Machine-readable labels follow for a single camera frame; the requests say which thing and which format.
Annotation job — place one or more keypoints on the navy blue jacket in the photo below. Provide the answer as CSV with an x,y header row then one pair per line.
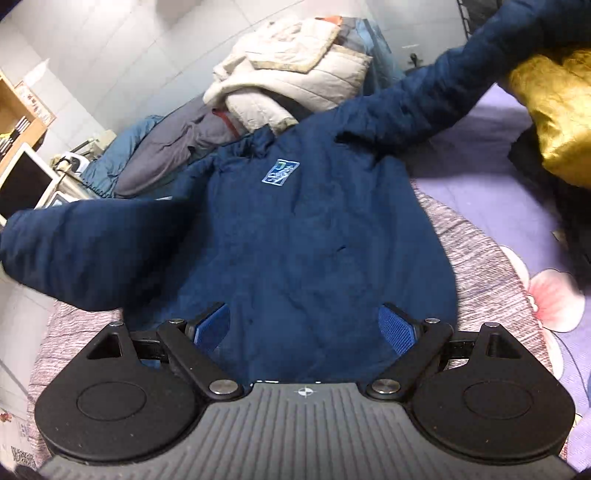
x,y
304,235

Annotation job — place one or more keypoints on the grey quilt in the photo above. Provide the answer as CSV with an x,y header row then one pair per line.
x,y
187,134

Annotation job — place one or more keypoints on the blue pillow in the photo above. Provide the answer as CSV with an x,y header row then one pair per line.
x,y
101,175

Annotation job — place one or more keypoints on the black wire rack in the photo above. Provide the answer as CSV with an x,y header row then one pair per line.
x,y
475,13

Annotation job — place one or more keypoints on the white computer monitor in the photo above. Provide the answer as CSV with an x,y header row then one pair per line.
x,y
26,183

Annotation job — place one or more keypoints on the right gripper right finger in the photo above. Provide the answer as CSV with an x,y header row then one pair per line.
x,y
416,345

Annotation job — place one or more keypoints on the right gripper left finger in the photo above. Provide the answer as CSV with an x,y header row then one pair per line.
x,y
190,347

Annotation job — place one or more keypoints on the yellow garment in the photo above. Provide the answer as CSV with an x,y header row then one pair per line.
x,y
555,89

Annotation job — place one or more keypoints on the wooden bookshelf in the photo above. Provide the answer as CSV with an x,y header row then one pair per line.
x,y
19,124

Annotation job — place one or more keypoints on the cream white padded coat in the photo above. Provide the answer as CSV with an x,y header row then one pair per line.
x,y
301,62

